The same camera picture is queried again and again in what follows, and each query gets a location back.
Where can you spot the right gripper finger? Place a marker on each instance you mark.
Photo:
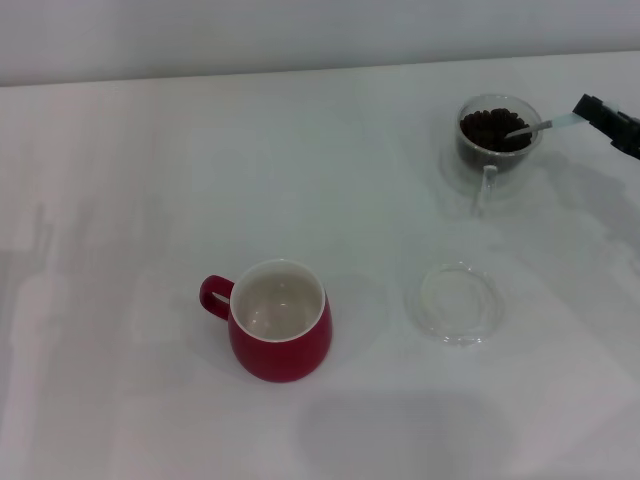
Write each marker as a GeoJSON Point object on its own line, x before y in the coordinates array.
{"type": "Point", "coordinates": [592, 102]}
{"type": "Point", "coordinates": [620, 137]}

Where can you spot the red ceramic mug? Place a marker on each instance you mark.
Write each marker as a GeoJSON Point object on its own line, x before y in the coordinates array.
{"type": "Point", "coordinates": [280, 357]}

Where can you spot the pile of coffee beans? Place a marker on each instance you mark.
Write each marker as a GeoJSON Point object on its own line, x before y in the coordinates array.
{"type": "Point", "coordinates": [487, 131]}

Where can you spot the clear glass saucer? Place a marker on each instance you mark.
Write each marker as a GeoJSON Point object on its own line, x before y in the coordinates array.
{"type": "Point", "coordinates": [460, 325]}

